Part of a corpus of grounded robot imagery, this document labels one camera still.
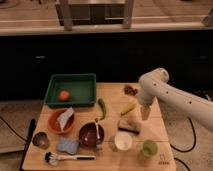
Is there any brown block eraser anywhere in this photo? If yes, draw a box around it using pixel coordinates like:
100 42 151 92
117 119 141 135

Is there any metal cup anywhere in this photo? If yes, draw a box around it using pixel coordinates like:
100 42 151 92
32 132 49 149

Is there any white cup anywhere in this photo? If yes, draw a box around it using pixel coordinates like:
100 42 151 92
114 132 133 151

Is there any green cup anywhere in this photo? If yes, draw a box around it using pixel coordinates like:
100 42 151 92
141 139 158 158

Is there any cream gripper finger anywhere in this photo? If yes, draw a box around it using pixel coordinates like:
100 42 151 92
140 106 151 120

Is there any wooden stool frame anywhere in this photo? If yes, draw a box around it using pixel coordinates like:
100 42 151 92
55 0 134 31

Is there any yellow banana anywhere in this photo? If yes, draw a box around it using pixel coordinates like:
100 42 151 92
121 102 136 115

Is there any dark red bowl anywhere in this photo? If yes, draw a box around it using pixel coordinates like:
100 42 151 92
79 122 105 149

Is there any green chili pepper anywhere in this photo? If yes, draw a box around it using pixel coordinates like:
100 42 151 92
98 98 107 120

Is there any white crumpled paper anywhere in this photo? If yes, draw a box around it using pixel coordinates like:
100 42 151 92
57 107 74 130

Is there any green plastic tray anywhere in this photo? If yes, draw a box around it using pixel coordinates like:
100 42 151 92
44 73 96 108

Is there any orange bowl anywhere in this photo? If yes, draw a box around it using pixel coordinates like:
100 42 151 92
48 108 75 135

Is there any black cable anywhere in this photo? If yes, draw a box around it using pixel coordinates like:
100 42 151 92
170 117 198 171

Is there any blue sponge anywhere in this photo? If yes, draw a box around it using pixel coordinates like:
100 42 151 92
56 138 79 155

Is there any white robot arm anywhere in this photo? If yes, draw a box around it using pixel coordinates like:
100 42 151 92
136 68 213 132

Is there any white dish brush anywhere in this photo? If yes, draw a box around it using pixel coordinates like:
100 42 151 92
44 152 96 166

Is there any orange tomato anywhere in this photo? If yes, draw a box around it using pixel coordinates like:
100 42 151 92
58 90 71 102

